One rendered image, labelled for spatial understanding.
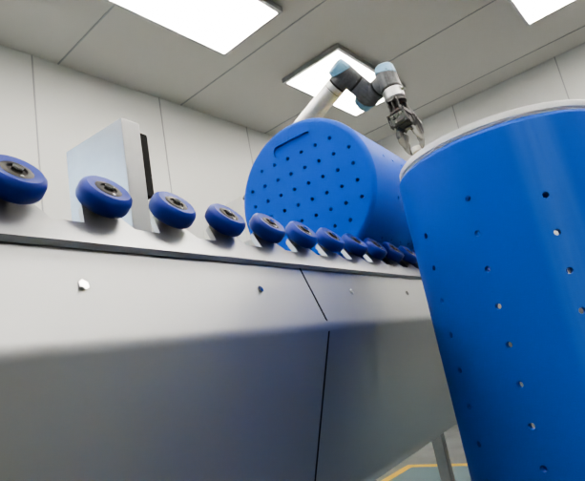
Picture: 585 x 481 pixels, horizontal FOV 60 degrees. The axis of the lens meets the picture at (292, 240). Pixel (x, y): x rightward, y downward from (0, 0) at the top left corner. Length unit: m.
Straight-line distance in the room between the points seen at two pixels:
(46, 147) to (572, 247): 3.87
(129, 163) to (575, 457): 0.54
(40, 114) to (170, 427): 3.96
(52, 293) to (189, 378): 0.13
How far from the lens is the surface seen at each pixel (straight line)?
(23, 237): 0.37
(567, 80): 6.21
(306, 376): 0.56
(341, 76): 1.99
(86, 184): 0.44
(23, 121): 4.21
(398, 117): 1.86
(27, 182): 0.39
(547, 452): 0.62
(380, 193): 0.87
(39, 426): 0.35
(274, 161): 0.97
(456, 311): 0.64
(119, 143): 0.57
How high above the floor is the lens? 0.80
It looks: 13 degrees up
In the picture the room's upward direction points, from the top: 11 degrees counter-clockwise
